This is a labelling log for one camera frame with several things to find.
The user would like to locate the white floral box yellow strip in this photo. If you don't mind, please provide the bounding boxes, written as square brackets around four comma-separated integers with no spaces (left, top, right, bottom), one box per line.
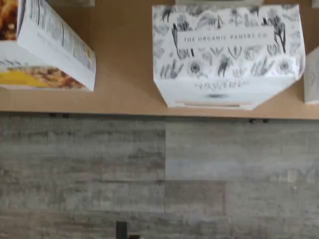
[152,4,307,111]

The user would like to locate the wooden shelf board with boxes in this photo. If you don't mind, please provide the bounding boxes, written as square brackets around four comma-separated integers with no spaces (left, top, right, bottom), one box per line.
[0,0,319,120]

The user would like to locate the purely elizabeth yellow granola box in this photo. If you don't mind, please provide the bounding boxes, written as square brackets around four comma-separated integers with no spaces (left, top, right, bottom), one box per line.
[0,0,97,93]

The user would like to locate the white floral box pink strip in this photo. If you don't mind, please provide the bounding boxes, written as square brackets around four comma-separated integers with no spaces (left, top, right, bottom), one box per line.
[304,46,319,105]

